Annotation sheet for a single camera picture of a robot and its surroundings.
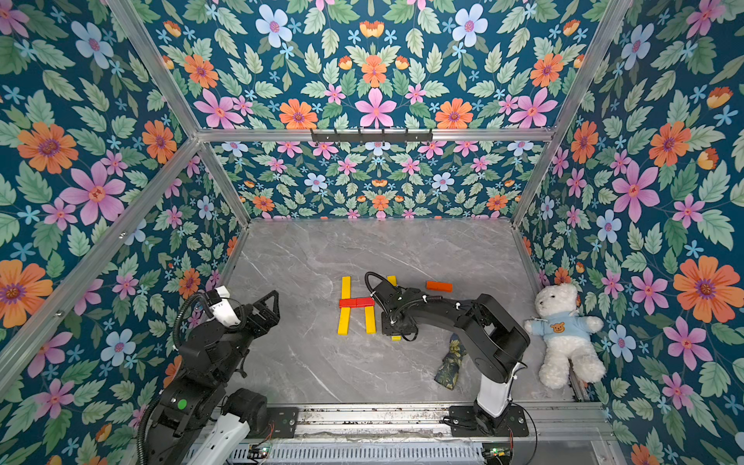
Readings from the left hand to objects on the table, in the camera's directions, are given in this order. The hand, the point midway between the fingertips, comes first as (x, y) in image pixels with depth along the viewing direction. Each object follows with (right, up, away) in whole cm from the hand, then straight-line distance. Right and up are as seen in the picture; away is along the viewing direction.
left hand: (271, 298), depth 69 cm
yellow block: (+14, -12, +22) cm, 29 cm away
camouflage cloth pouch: (+45, -22, +11) cm, 52 cm away
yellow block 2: (+22, -12, +22) cm, 33 cm away
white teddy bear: (+79, -13, +12) cm, 81 cm away
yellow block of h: (+13, -2, +31) cm, 33 cm away
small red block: (+19, -6, +28) cm, 34 cm away
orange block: (+46, -1, +31) cm, 55 cm away
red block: (+13, -7, +27) cm, 31 cm away
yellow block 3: (+31, -16, +19) cm, 39 cm away
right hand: (+31, -12, +22) cm, 40 cm away
